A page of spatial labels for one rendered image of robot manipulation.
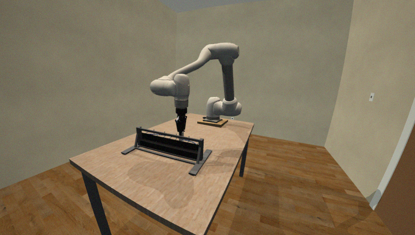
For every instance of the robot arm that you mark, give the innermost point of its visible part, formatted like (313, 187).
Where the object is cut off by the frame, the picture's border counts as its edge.
(226, 53)

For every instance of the black patch panel rack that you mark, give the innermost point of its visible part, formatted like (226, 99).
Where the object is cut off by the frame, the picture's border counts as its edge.
(174, 147)

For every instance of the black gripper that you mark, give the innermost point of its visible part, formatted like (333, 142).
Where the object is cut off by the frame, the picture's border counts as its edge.
(181, 120)

